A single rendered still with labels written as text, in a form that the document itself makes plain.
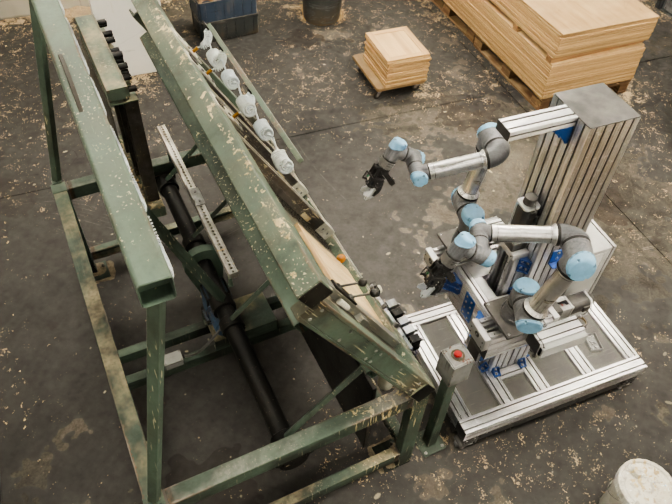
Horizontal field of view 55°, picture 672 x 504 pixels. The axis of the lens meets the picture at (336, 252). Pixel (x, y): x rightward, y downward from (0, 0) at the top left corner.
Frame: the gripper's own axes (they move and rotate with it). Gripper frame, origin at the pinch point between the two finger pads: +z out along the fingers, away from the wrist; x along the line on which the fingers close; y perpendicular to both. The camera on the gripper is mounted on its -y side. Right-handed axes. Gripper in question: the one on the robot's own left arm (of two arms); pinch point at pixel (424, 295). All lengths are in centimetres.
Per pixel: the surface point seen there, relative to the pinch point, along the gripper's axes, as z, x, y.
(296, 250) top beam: -24, 9, 81
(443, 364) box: 37, 9, -35
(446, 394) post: 57, 13, -51
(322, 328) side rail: -2, 23, 64
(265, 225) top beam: -19, -8, 85
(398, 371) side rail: 28.2, 19.3, 5.2
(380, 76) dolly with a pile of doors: 43, -320, -165
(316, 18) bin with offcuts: 59, -451, -156
